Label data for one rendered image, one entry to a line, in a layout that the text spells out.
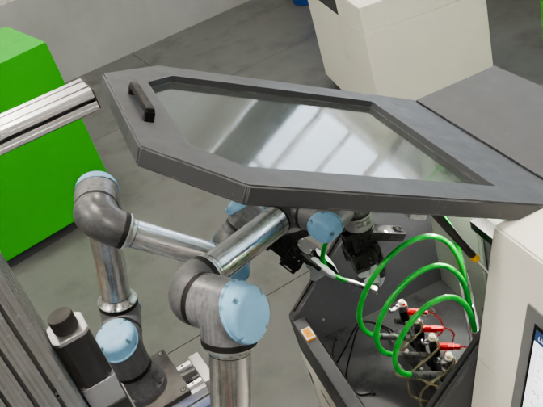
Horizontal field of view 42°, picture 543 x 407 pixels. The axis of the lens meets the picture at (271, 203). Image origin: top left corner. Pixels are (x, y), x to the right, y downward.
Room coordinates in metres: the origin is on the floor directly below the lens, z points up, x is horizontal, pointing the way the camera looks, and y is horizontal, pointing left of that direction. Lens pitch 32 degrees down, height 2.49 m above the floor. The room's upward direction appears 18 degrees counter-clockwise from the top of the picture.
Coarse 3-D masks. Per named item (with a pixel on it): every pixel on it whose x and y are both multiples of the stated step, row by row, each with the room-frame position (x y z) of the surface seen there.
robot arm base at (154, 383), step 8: (152, 360) 1.57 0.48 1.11; (152, 368) 1.53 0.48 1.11; (160, 368) 1.56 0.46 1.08; (144, 376) 1.50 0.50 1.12; (152, 376) 1.51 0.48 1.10; (160, 376) 1.53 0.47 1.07; (128, 384) 1.49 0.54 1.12; (136, 384) 1.49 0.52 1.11; (144, 384) 1.49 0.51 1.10; (152, 384) 1.50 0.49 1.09; (160, 384) 1.51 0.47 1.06; (128, 392) 1.49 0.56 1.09; (136, 392) 1.48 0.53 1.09; (144, 392) 1.48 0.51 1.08; (152, 392) 1.48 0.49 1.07; (160, 392) 1.49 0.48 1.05; (136, 400) 1.47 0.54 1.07; (144, 400) 1.47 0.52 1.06; (152, 400) 1.48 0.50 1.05
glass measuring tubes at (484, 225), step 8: (472, 224) 1.49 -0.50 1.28; (480, 224) 1.47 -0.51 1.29; (488, 224) 1.46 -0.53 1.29; (480, 232) 1.45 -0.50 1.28; (488, 232) 1.43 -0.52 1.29; (480, 240) 1.48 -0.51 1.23; (488, 240) 1.42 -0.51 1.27; (480, 248) 1.48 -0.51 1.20; (488, 248) 1.44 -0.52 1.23; (480, 256) 1.48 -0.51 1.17; (488, 256) 1.44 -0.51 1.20; (488, 264) 1.45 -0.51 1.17
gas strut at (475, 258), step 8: (432, 216) 1.13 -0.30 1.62; (440, 216) 1.13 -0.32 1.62; (440, 224) 1.13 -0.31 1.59; (448, 224) 1.14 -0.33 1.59; (448, 232) 1.14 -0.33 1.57; (456, 232) 1.14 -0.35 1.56; (456, 240) 1.14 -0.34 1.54; (464, 240) 1.15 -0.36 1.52; (464, 248) 1.14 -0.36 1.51; (472, 256) 1.15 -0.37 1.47; (480, 264) 1.16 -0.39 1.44
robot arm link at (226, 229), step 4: (228, 220) 1.69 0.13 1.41; (224, 224) 1.69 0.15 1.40; (228, 224) 1.68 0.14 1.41; (220, 228) 1.70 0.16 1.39; (224, 228) 1.68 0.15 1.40; (228, 228) 1.67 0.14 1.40; (232, 228) 1.66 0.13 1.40; (220, 232) 1.68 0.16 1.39; (224, 232) 1.67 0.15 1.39; (228, 232) 1.66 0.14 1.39; (232, 232) 1.66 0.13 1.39; (216, 236) 1.68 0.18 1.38; (220, 236) 1.67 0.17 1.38; (224, 236) 1.65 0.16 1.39; (228, 236) 1.65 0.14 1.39; (212, 240) 1.69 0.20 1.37; (216, 240) 1.67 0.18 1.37; (220, 240) 1.65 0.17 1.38
